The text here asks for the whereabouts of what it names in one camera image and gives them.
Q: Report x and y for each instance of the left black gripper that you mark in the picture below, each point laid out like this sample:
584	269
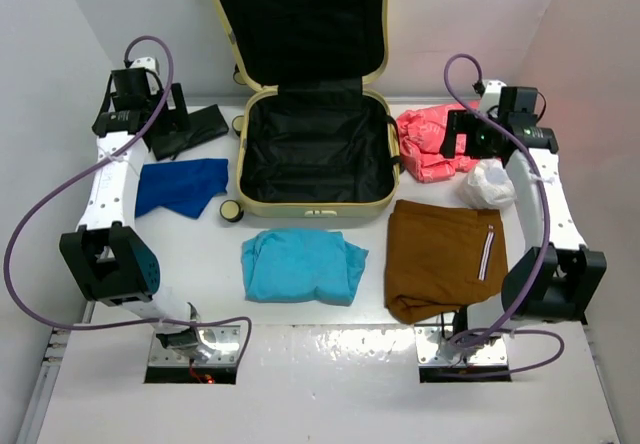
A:
175	118

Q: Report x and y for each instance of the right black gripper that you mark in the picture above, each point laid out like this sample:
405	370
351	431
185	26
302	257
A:
461	122

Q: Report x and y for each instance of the black leather roll pouch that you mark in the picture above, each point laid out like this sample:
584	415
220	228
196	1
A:
187	132

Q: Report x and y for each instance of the pink printed garment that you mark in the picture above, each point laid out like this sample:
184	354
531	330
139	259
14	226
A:
421	134

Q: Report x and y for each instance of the dark blue cloth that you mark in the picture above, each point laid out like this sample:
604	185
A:
183	187

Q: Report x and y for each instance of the white plastic-wrapped package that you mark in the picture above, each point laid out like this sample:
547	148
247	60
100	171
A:
487	186

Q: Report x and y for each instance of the brown shorts with stripe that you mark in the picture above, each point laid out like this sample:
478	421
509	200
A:
439	259

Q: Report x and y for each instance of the cream yellow hard-shell suitcase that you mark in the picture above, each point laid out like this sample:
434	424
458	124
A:
315	139

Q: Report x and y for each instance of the light blue t-shirt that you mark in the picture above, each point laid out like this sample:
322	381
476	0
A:
302	265

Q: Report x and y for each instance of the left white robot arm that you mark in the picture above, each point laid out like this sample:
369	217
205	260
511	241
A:
108	260

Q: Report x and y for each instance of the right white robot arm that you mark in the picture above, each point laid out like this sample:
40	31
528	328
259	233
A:
558	274

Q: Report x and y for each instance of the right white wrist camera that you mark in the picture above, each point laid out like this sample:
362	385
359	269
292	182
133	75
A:
489	92

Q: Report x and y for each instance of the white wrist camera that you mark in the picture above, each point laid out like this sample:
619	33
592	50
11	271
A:
489	92
147	63

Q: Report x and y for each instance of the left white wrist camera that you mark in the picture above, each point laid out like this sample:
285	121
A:
147	63

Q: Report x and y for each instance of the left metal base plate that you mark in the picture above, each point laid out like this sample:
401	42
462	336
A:
225	344

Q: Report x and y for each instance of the metal base plate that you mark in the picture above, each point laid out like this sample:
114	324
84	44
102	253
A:
434	351
225	344

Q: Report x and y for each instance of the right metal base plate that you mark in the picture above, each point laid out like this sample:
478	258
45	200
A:
434	351

